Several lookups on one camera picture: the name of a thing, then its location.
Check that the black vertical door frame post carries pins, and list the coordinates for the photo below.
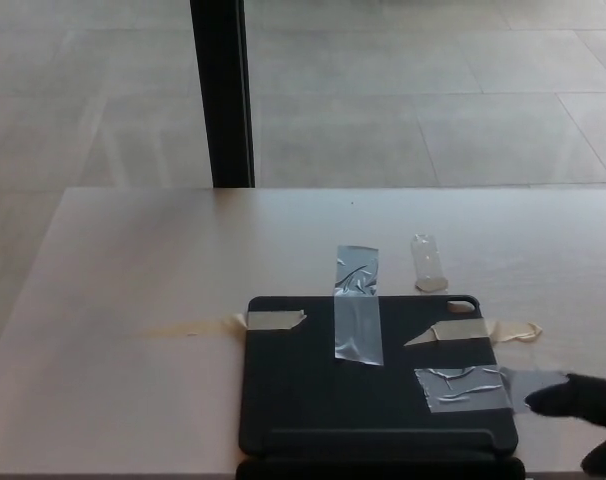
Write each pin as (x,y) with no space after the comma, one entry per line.
(223,95)

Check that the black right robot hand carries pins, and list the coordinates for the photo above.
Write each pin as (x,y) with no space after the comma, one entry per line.
(595,400)

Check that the wide silver duct tape strip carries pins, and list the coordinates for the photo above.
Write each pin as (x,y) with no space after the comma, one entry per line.
(463,390)

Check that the beige masking tape strip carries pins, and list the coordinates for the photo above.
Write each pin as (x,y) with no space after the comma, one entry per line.
(273,320)
(463,330)

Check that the long silver duct tape strip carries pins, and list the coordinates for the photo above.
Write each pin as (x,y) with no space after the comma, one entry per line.
(358,305)

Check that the black folding tablet cover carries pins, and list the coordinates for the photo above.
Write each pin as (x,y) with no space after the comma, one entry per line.
(293,380)

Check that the small clear tape strip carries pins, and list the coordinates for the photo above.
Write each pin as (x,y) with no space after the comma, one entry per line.
(427,265)

